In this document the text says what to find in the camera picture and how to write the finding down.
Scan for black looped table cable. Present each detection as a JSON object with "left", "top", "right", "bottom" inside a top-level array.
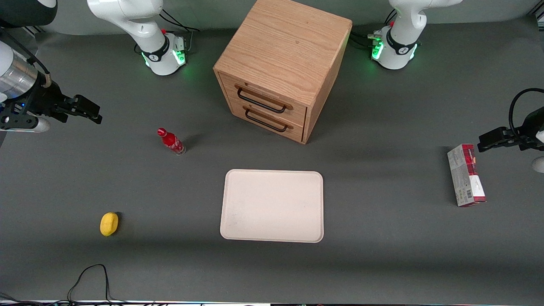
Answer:
[{"left": 67, "top": 263, "right": 125, "bottom": 305}]

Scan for grey and red carton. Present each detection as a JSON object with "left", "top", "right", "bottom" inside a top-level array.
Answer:
[{"left": 447, "top": 143, "right": 487, "bottom": 208}]

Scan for wooden drawer cabinet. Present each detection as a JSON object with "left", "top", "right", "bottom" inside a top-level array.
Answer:
[{"left": 213, "top": 0, "right": 353, "bottom": 145}]

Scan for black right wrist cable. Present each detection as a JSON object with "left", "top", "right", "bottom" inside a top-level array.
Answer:
[{"left": 0, "top": 29, "right": 52, "bottom": 88}]

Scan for beige plastic tray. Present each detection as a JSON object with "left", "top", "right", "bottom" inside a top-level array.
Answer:
[{"left": 219, "top": 169, "right": 325, "bottom": 244}]

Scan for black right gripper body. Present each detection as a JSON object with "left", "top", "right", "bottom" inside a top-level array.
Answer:
[{"left": 0, "top": 72, "right": 75, "bottom": 130}]

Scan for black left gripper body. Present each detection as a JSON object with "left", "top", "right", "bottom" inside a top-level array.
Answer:
[{"left": 505, "top": 107, "right": 544, "bottom": 152}]

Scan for wooden drawer with long handle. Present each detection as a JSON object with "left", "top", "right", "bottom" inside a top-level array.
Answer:
[{"left": 218, "top": 71, "right": 308, "bottom": 128}]

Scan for aluminium frame rail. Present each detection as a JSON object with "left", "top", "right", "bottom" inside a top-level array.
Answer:
[{"left": 0, "top": 25, "right": 41, "bottom": 38}]

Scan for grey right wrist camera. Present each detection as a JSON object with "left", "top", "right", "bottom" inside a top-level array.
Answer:
[{"left": 0, "top": 116, "right": 51, "bottom": 133}]

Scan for black right arm base cables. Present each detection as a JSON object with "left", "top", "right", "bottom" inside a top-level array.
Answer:
[{"left": 159, "top": 8, "right": 201, "bottom": 55}]

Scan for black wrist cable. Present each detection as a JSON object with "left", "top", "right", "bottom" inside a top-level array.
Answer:
[
  {"left": 508, "top": 88, "right": 544, "bottom": 137},
  {"left": 0, "top": 29, "right": 52, "bottom": 88}
]

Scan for yellow lemon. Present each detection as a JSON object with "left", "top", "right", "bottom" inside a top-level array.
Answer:
[{"left": 99, "top": 212, "right": 119, "bottom": 237}]

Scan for black left arm base cables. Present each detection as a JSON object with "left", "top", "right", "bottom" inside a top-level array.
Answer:
[{"left": 350, "top": 8, "right": 398, "bottom": 51}]

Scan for red soda bottle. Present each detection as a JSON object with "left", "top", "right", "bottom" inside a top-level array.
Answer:
[{"left": 157, "top": 127, "right": 187, "bottom": 156}]

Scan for long black drawer handle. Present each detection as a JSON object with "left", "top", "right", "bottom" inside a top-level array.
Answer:
[{"left": 234, "top": 83, "right": 294, "bottom": 114}]

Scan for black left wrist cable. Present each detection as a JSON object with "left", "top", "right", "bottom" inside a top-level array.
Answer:
[{"left": 508, "top": 88, "right": 544, "bottom": 137}]

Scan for black arm base cables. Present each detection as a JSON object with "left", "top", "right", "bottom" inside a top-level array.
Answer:
[
  {"left": 159, "top": 8, "right": 201, "bottom": 55},
  {"left": 350, "top": 8, "right": 398, "bottom": 51}
]

